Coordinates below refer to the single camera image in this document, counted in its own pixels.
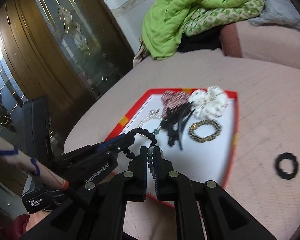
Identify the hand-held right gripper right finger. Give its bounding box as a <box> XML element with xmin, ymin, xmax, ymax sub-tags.
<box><xmin>153</xmin><ymin>146</ymin><xmax>270</xmax><ymax>240</ymax></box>

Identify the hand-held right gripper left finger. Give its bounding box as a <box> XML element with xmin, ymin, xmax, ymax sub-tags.
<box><xmin>20</xmin><ymin>145</ymin><xmax>148</xmax><ymax>240</ymax></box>

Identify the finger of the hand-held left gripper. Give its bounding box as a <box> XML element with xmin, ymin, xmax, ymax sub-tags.
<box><xmin>107</xmin><ymin>134</ymin><xmax>136</xmax><ymax>157</ymax></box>
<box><xmin>97</xmin><ymin>133</ymin><xmax>127</xmax><ymax>153</ymax></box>

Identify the black ruffled hair tie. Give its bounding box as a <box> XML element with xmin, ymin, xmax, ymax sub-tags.
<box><xmin>125</xmin><ymin>127</ymin><xmax>157</xmax><ymax>161</ymax></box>

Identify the white pearl bracelet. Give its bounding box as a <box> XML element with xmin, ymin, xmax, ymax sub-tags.
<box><xmin>136</xmin><ymin>109</ymin><xmax>163</xmax><ymax>131</ymax></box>

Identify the black claw hair clip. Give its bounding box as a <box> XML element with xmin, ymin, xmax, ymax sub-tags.
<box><xmin>160</xmin><ymin>104</ymin><xmax>194</xmax><ymax>152</ymax></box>

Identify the red cardboard box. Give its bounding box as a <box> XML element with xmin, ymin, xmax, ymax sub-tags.
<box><xmin>104</xmin><ymin>88</ymin><xmax>240</xmax><ymax>208</ymax></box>

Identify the leopard print hair tie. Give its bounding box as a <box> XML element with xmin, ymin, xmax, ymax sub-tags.
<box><xmin>188</xmin><ymin>119</ymin><xmax>223</xmax><ymax>144</ymax></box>

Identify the person's left forearm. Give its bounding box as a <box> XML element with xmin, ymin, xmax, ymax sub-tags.
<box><xmin>0</xmin><ymin>129</ymin><xmax>71</xmax><ymax>190</ymax></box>

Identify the leaded glass side panel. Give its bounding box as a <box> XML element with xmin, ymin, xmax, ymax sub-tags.
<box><xmin>0</xmin><ymin>25</ymin><xmax>26</xmax><ymax>136</ymax></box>

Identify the pink patterned scrunchie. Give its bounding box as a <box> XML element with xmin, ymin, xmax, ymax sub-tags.
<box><xmin>161</xmin><ymin>90</ymin><xmax>189</xmax><ymax>123</ymax></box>

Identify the wooden door with leaded glass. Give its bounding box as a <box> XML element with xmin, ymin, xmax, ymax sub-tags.
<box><xmin>0</xmin><ymin>0</ymin><xmax>136</xmax><ymax>156</ymax></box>

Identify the white dotted scrunchie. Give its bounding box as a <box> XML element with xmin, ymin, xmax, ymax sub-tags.
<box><xmin>189</xmin><ymin>86</ymin><xmax>232</xmax><ymax>119</ymax></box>

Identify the black cloth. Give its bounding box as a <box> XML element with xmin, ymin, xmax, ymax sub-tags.
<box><xmin>177</xmin><ymin>25</ymin><xmax>223</xmax><ymax>53</ymax></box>

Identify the pink quilted bed cover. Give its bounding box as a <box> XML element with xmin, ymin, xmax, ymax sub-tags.
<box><xmin>64</xmin><ymin>50</ymin><xmax>300</xmax><ymax>240</ymax></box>

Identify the green quilt with patterned side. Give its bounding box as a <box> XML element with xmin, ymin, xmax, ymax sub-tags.
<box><xmin>141</xmin><ymin>0</ymin><xmax>265</xmax><ymax>61</ymax></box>

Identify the pink bolster pillow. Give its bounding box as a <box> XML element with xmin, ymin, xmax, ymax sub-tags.
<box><xmin>219</xmin><ymin>20</ymin><xmax>300</xmax><ymax>73</ymax></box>

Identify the grey-blue quilt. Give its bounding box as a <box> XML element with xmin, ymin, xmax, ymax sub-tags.
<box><xmin>247</xmin><ymin>0</ymin><xmax>300</xmax><ymax>33</ymax></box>

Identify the plain black hair tie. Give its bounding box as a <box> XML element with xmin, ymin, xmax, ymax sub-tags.
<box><xmin>274</xmin><ymin>152</ymin><xmax>300</xmax><ymax>180</ymax></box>

